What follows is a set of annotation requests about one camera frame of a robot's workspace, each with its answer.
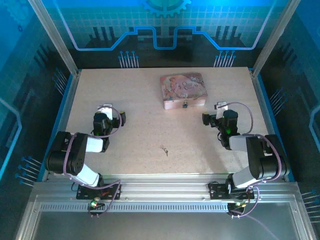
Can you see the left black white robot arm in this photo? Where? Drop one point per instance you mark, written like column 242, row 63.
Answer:
column 75, row 160

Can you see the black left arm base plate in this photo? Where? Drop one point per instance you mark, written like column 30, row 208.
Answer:
column 85, row 193

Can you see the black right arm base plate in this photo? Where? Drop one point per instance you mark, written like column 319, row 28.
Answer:
column 217, row 191

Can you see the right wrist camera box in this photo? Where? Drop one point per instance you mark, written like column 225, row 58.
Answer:
column 222, row 107

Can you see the small metal key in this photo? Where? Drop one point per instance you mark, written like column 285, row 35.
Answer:
column 165, row 150

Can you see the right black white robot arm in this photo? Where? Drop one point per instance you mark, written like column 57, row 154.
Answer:
column 262, row 162

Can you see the aluminium mounting rail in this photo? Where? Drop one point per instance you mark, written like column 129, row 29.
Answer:
column 165, row 187

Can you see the grey metal panel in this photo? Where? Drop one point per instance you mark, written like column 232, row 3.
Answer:
column 160, row 225

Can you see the blue table edge strip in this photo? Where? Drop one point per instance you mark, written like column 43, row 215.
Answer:
column 59, row 120
column 273, row 120

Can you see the aluminium frame post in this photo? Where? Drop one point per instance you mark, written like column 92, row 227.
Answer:
column 53, row 37
column 275, row 37

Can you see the small padlock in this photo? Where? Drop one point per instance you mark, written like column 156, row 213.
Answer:
column 185, row 105

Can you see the small LED circuit board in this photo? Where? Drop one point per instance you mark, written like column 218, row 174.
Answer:
column 94, row 204
column 237, row 205

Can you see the aluminium table side rail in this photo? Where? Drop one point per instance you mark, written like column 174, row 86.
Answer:
column 64, row 120
column 267, row 120

